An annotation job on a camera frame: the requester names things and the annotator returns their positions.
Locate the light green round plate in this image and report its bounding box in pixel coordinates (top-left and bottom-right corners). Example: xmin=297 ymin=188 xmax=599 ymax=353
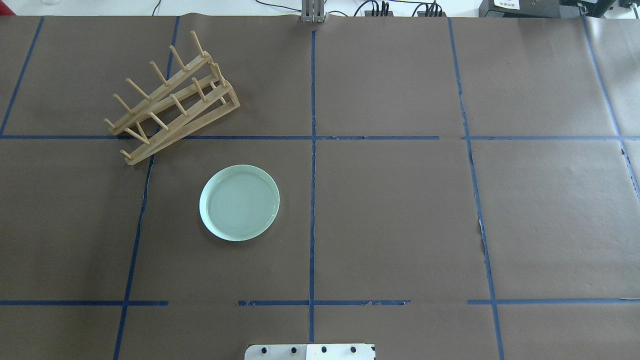
xmin=198 ymin=164 xmax=281 ymax=242

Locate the wooden plate rack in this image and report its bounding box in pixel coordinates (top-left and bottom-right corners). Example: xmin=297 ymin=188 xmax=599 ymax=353
xmin=103 ymin=30 xmax=241 ymax=166

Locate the black power strip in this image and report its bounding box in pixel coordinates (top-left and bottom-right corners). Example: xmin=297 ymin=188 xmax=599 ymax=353
xmin=358 ymin=0 xmax=447 ymax=18

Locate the black box with label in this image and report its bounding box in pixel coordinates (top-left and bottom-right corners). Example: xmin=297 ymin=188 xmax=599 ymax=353
xmin=478 ymin=0 xmax=561 ymax=19

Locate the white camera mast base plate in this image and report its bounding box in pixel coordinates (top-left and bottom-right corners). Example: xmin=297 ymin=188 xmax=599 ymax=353
xmin=244 ymin=343 xmax=377 ymax=360

